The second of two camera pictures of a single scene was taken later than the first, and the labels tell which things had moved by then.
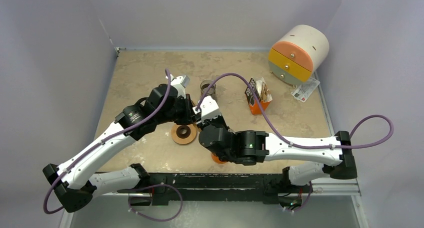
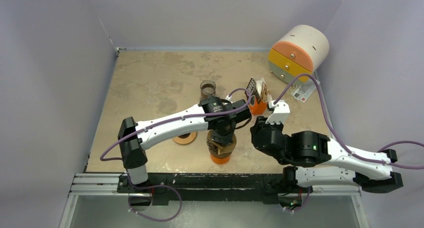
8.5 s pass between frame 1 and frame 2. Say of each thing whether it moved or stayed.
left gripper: moved
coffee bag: stayed
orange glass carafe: stayed
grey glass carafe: stayed
